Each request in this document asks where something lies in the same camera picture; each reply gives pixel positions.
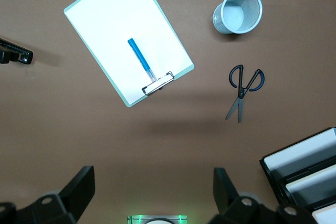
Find light blue mesh pen cup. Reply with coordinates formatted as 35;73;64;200
212;0;264;35

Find mint green clipboard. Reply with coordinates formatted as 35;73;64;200
63;0;195;108

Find blue marker with white cap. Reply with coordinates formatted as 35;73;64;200
127;38;158;82

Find black and blue scissors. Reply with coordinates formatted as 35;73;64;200
225;64;265;124

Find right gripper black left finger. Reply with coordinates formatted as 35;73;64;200
0;165;95;224

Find white paper sheet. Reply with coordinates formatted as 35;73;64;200
65;0;192;104

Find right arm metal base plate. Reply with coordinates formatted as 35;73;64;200
127;215;188;224

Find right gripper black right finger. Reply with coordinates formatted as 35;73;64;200
207;167;320;224

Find black stacked document tray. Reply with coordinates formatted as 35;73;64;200
259;126;336;224

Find metal clipboard clip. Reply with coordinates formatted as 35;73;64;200
141;71;175;97

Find black stapler with red end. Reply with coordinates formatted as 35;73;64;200
0;37;34;65

